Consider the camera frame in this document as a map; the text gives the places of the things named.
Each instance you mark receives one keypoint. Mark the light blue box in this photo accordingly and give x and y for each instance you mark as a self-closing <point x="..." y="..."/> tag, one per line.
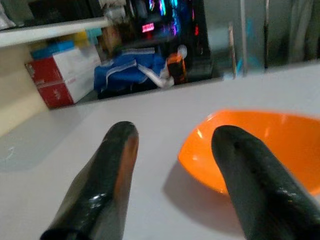
<point x="53" y="48"/>

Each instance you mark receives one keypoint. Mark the blue bag with white stripes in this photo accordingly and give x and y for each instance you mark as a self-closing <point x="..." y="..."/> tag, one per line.
<point x="120" y="72"/>

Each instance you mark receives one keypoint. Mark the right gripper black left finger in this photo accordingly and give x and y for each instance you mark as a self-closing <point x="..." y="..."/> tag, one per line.
<point x="105" y="175"/>

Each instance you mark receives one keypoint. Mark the black computer tower with lights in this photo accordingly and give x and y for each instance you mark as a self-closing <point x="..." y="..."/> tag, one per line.
<point x="165" y="27"/>

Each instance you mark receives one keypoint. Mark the white shelf board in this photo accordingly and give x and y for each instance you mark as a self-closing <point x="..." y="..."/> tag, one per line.
<point x="50" y="31"/>

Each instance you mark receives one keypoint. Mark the red and white cardboard box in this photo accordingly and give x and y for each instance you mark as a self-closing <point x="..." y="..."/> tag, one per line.
<point x="62" y="75"/>

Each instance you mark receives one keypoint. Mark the orange and black box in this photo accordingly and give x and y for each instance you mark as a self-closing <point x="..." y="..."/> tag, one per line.
<point x="177" y="67"/>

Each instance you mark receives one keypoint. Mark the thin metal pole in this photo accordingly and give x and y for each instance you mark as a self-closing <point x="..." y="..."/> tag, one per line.
<point x="266" y="35"/>
<point x="243" y="37"/>
<point x="232" y="51"/>

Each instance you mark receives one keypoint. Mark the orange plastic bowl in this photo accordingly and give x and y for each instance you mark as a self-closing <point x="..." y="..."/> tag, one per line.
<point x="290" y="140"/>

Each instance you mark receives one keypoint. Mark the yellow box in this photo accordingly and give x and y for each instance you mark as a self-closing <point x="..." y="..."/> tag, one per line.
<point x="81" y="37"/>

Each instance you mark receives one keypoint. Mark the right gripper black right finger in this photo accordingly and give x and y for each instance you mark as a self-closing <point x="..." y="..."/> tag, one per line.
<point x="255" y="185"/>

